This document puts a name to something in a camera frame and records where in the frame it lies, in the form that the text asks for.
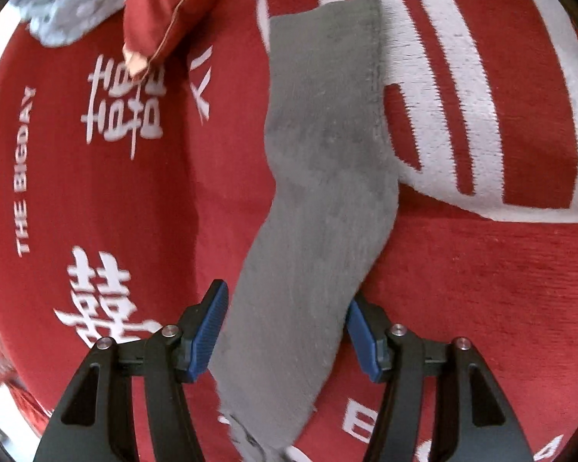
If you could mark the red pillow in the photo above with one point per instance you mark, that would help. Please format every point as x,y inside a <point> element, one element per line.
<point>173,5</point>

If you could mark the grey patterned cloth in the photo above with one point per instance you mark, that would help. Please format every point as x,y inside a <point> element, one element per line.
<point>253,445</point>

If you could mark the grey-blue fluffy cloth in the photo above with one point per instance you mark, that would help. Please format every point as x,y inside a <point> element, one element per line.
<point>72,0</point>

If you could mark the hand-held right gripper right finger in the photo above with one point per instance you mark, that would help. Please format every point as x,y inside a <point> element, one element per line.
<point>362,341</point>

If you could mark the red printed blanket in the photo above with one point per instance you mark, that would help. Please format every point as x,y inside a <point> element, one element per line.
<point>462,298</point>

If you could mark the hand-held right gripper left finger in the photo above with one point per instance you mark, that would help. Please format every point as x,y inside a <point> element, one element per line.
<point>211,327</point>

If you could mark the grey sock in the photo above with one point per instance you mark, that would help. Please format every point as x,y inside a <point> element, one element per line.
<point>318,202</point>

